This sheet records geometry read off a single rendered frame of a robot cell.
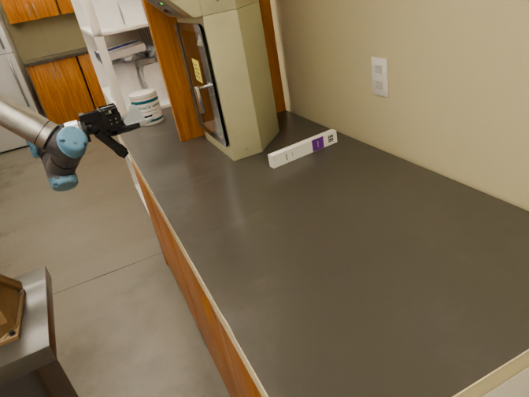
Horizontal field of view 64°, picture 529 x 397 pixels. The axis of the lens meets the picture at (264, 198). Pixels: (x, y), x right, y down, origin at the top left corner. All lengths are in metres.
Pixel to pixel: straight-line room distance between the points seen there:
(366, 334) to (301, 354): 0.11
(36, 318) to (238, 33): 0.96
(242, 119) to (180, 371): 1.18
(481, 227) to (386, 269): 0.25
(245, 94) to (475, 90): 0.69
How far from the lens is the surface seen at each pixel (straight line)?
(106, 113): 1.39
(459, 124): 1.20
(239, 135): 1.47
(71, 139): 1.22
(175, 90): 1.76
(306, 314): 0.81
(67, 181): 1.32
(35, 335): 1.00
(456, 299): 0.84
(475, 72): 1.14
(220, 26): 1.40
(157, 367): 2.15
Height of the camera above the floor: 1.50
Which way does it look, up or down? 28 degrees down
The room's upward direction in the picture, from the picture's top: 11 degrees counter-clockwise
